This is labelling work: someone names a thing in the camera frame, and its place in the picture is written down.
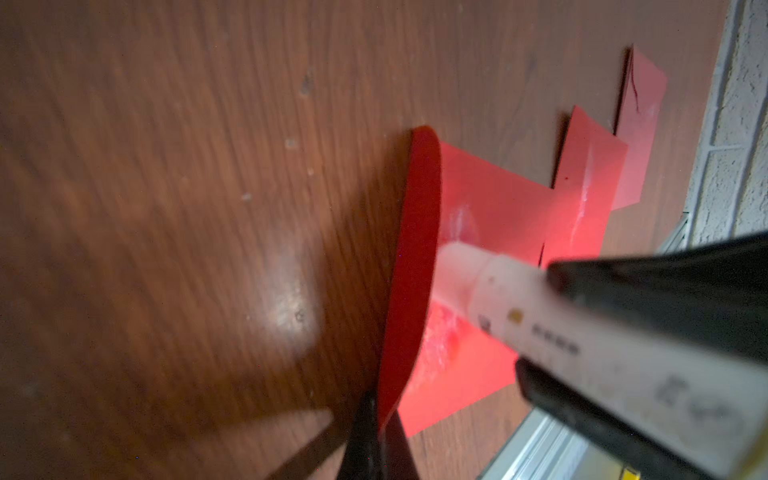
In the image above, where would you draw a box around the white glue stick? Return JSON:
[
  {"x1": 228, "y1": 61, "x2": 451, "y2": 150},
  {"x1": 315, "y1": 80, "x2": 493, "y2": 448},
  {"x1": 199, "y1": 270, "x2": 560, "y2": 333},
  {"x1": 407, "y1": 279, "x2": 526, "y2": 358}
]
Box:
[{"x1": 432, "y1": 242, "x2": 767, "y2": 479}]

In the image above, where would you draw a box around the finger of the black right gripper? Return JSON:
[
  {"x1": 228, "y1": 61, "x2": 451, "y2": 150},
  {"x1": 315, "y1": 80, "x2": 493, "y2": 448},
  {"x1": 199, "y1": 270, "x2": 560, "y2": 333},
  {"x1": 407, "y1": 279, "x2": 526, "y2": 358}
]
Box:
[
  {"x1": 515, "y1": 359, "x2": 711, "y2": 479},
  {"x1": 546, "y1": 232, "x2": 767, "y2": 363}
]

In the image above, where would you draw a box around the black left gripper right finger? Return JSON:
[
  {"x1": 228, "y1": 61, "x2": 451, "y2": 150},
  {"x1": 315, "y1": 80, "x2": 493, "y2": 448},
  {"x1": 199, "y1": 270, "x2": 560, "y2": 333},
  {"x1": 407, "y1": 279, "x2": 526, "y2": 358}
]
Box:
[{"x1": 379, "y1": 411, "x2": 420, "y2": 480}]

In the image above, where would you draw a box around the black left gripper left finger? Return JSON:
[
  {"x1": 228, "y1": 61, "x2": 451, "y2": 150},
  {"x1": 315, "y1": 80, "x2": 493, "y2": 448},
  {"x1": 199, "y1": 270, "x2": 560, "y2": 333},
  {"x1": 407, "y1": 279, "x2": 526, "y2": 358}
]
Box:
[{"x1": 336, "y1": 391, "x2": 380, "y2": 480}]

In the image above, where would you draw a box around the red envelope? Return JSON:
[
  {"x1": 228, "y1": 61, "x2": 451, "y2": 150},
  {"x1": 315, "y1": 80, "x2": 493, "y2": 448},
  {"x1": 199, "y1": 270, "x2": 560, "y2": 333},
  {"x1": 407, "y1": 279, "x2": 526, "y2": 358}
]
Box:
[
  {"x1": 541, "y1": 106, "x2": 628, "y2": 267},
  {"x1": 377, "y1": 126, "x2": 553, "y2": 437},
  {"x1": 612, "y1": 45, "x2": 667, "y2": 210}
]

